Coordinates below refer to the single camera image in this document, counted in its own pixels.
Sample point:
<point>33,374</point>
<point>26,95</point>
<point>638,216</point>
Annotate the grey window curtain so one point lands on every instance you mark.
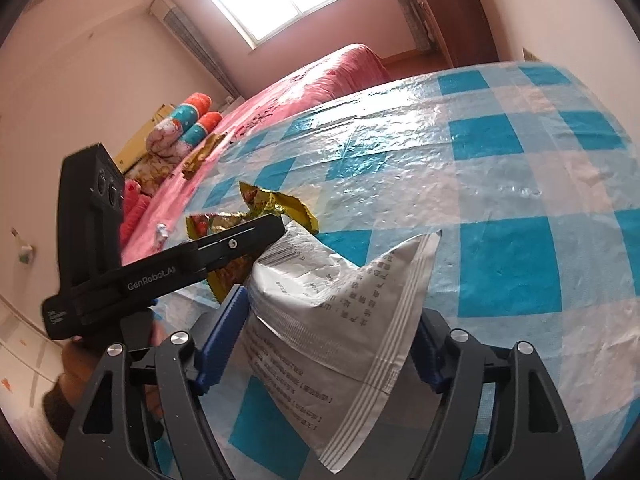
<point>200,50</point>

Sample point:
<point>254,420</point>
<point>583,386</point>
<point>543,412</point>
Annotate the pink printed blanket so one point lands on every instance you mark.
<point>310,85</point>

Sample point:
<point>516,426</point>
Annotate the blue white checked tablecloth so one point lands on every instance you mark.
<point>450,170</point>

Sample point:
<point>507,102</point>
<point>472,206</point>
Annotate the orange teal bolster pillow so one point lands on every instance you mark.
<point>202,129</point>
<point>192,107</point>

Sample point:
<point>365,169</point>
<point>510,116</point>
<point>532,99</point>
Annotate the red plush pillow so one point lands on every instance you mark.
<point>135,210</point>

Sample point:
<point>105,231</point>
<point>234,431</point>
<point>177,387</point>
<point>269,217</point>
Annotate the small silver wrapper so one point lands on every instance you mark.
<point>161,235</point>

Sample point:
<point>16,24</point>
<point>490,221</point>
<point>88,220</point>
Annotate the white printed snack packet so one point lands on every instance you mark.
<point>340,340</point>

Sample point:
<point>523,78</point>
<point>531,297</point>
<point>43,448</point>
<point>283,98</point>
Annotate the gold foil wrapper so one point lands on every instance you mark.
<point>202,157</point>

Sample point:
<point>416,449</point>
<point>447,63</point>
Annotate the yellow snack bag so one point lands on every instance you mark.
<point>280,205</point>

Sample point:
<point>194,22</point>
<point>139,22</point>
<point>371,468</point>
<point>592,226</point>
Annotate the hanging floral curtain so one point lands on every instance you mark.
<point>417,10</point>

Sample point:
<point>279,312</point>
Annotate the white green wall hanger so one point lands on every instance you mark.
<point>24,250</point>

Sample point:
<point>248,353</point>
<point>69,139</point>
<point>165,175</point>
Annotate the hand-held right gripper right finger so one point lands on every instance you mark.
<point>430,360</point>

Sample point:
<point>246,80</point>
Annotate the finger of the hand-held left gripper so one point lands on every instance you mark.
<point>235,242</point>

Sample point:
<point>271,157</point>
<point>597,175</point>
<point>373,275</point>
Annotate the beige wall socket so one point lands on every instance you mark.
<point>530,55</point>

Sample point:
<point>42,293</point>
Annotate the person's left hand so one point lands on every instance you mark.
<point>80,365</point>

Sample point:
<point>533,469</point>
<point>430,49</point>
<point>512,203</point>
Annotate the colourful pillows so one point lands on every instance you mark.
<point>162,140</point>

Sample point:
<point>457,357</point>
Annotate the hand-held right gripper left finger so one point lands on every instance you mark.
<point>222,340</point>

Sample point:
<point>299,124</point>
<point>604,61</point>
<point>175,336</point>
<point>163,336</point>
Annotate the yellow cardboard box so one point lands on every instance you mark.
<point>142,135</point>

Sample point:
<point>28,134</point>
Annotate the brown wooden wardrobe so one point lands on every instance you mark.
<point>450,10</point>

